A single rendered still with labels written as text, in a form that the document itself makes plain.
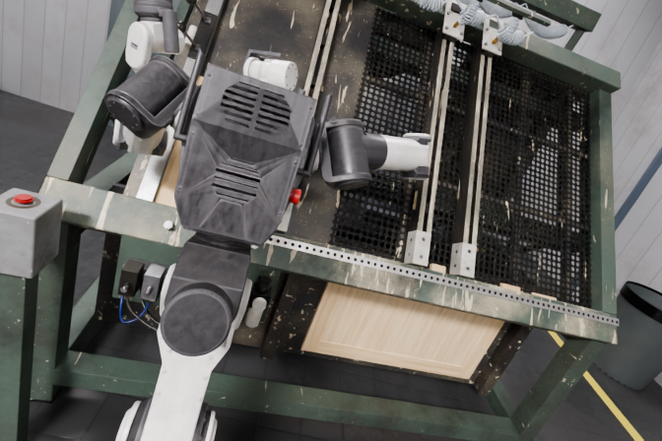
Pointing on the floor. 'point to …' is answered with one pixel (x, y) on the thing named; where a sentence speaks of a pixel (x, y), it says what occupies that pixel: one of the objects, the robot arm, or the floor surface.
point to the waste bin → (635, 338)
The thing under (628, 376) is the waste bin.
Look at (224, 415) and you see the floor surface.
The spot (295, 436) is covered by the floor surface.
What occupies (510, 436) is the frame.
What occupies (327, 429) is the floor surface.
